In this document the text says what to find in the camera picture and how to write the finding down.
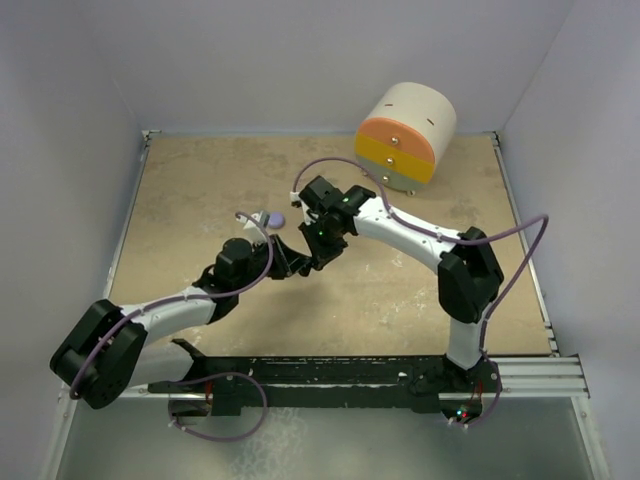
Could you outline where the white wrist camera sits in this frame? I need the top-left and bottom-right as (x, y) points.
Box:
(289, 192), (302, 208)
(243, 210), (270, 244)

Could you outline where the round cream drawer cabinet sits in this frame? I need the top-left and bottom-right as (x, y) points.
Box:
(354, 82), (457, 195)

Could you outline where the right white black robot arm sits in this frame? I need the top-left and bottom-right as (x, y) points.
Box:
(290, 176), (504, 391)

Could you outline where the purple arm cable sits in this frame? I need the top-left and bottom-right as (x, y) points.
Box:
(69, 210), (275, 400)
(292, 157), (550, 361)

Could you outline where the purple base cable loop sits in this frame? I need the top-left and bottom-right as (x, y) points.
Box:
(167, 369), (270, 442)

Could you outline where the purple earbud charging case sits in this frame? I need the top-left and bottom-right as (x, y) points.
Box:
(268, 212), (286, 229)

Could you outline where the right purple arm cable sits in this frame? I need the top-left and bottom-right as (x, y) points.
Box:
(292, 157), (550, 361)

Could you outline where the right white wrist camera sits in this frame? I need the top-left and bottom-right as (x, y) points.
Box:
(289, 192), (302, 208)

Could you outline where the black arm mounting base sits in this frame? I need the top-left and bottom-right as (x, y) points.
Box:
(150, 340), (502, 422)

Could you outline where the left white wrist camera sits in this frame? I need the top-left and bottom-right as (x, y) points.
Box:
(243, 210), (270, 244)

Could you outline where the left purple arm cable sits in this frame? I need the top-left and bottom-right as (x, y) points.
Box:
(69, 210), (275, 400)

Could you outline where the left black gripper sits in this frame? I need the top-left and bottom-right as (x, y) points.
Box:
(234, 233), (308, 292)

